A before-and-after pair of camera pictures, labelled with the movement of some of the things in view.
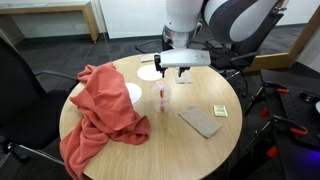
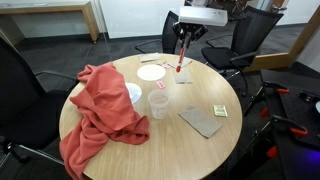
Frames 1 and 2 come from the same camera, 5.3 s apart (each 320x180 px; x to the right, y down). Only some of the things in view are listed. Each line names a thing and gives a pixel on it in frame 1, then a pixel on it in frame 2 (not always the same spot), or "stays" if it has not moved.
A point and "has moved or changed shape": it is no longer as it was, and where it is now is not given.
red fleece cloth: (107, 109) stays
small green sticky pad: (220, 110) stays
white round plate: (149, 72) stays
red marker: (162, 108) has moved or changed shape
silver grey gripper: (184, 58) to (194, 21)
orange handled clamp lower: (281, 125) stays
